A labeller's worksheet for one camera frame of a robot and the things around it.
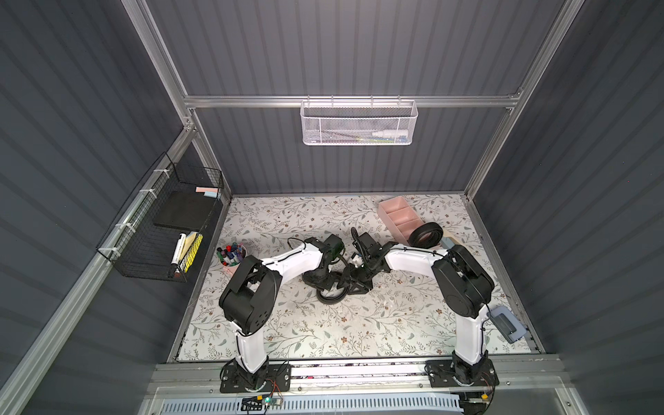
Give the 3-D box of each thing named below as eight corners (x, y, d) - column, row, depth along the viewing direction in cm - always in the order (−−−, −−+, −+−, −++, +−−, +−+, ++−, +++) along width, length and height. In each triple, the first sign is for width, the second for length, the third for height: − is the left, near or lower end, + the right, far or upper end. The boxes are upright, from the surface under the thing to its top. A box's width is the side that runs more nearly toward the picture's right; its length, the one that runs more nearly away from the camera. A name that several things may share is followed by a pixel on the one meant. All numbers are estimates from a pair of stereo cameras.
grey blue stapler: (509, 344, 81) (517, 340, 78) (485, 313, 87) (491, 308, 84) (521, 337, 82) (530, 333, 79) (497, 307, 89) (503, 302, 85)
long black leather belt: (408, 259, 101) (417, 237, 89) (403, 250, 104) (411, 227, 92) (433, 251, 103) (445, 229, 91) (427, 242, 106) (438, 219, 94)
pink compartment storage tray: (400, 251, 103) (404, 241, 98) (374, 212, 117) (376, 202, 111) (426, 241, 106) (431, 231, 101) (398, 204, 120) (400, 193, 114)
